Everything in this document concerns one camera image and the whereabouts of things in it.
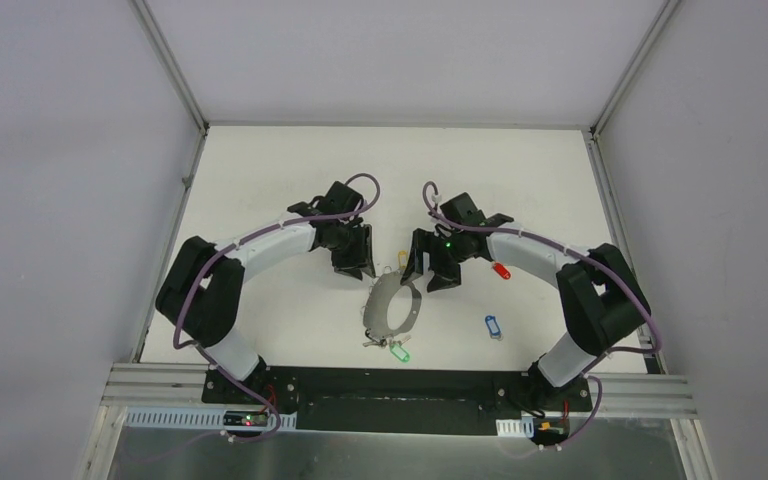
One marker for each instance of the left white cable duct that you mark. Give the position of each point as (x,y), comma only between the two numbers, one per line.
(180,418)

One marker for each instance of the white cable duct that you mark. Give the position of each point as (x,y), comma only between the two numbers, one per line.
(521,427)
(180,418)

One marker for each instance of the right circuit board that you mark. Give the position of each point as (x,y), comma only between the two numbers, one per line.
(549,432)

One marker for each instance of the metal crescent keyring plate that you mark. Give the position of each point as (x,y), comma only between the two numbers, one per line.
(376,308)

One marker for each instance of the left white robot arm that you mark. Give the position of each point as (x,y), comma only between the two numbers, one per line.
(201,293)

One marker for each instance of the aluminium frame rail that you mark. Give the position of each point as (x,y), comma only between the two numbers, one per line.
(624,395)

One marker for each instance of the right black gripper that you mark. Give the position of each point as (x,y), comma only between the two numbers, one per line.
(445,276)

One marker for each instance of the blue key tag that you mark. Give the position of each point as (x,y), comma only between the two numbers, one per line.
(493,327)

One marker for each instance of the black key tag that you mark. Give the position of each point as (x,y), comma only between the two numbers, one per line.
(382,343)

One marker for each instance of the left circuit board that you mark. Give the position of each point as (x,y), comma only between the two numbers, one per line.
(234,419)

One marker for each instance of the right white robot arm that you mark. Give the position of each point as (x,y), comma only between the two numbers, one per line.
(601,300)

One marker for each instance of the yellow key tag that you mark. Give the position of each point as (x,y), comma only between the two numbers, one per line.
(402,258)

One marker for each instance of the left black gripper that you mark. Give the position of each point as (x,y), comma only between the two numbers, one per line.
(355,248)

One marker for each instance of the red key tag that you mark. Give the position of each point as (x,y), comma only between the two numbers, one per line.
(501,270)

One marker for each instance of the green key tag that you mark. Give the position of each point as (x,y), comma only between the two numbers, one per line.
(397,349)

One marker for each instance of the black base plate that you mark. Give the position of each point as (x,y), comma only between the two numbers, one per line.
(436,402)

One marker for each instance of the right white cable duct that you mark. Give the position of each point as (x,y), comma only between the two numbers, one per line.
(521,427)

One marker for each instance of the circuit board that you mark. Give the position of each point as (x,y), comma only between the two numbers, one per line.
(549,432)
(234,419)

